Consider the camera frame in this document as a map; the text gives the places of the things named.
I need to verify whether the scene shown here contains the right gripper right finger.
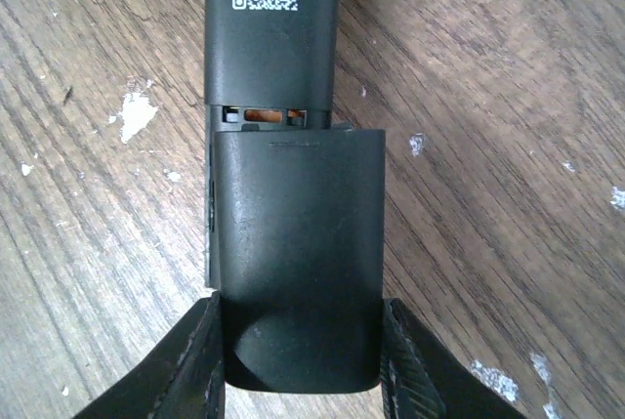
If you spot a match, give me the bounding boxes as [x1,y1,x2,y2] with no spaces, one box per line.
[380,298,523,419]

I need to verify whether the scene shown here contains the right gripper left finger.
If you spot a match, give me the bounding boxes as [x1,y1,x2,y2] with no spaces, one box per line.
[76,292,226,419]

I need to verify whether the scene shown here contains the black battery cover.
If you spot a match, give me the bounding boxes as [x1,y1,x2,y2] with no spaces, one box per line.
[213,129,385,394]

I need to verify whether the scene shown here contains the black remote control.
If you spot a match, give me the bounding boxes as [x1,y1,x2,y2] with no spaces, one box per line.
[202,0,355,288]

